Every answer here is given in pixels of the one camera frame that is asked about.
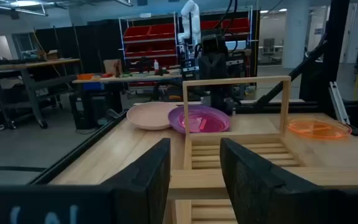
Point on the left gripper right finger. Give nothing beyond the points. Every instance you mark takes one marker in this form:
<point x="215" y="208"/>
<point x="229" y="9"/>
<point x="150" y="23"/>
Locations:
<point x="259" y="193"/>

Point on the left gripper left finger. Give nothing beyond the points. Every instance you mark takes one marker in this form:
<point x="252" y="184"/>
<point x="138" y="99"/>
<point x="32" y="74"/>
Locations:
<point x="135" y="193"/>

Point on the pink plate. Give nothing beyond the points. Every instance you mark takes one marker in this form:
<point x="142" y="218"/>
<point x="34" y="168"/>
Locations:
<point x="149" y="116"/>

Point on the orange transparent plate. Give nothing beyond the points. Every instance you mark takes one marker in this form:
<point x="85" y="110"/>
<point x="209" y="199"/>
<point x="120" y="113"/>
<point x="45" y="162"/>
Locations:
<point x="319" y="129"/>

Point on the purple plate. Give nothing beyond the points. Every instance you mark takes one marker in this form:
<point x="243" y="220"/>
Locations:
<point x="204" y="123"/>

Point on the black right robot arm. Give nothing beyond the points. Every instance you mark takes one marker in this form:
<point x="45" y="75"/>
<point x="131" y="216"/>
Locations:
<point x="213" y="68"/>

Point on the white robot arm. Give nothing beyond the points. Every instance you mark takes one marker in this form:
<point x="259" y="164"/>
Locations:
<point x="191" y="18"/>

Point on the wooden slatted shelf rack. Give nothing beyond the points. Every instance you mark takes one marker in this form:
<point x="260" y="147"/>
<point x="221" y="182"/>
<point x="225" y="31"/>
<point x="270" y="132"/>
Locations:
<point x="235" y="81"/>

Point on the black computer tower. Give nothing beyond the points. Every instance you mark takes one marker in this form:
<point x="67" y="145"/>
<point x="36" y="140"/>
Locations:
<point x="87" y="110"/>

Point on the cluttered white work table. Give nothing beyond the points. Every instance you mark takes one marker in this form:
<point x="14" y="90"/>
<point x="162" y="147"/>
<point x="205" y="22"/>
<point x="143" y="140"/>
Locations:
<point x="126" y="79"/>

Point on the blue storage bin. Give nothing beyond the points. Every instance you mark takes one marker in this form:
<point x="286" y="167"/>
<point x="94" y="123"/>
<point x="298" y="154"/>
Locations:
<point x="93" y="86"/>

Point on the silver aluminium extrusion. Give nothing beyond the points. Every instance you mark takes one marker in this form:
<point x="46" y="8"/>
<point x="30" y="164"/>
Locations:
<point x="338" y="102"/>

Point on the orange storage bin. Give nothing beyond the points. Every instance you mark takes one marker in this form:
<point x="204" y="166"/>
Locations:
<point x="85" y="76"/>

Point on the white bottle red cap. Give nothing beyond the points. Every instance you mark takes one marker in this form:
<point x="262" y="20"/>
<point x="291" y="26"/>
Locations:
<point x="156" y="67"/>

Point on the brown cardboard box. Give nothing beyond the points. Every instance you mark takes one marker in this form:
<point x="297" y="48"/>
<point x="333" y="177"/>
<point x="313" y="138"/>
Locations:
<point x="51" y="55"/>
<point x="111" y="67"/>

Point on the black partition panels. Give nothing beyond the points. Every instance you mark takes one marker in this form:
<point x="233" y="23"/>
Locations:
<point x="82" y="46"/>

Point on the metal shelving with red bins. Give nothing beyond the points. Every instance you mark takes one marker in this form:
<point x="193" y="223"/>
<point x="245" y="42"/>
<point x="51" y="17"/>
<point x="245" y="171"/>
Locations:
<point x="149" y="32"/>

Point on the white building pillar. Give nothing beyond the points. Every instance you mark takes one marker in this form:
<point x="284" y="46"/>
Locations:
<point x="295" y="34"/>

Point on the wooden top workbench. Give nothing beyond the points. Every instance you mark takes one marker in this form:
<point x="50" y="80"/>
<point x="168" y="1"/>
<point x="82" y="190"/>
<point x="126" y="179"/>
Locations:
<point x="26" y="65"/>

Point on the black aluminium table frame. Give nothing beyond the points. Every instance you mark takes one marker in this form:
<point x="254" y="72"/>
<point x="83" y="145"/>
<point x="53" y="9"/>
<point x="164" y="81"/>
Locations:
<point x="73" y="157"/>

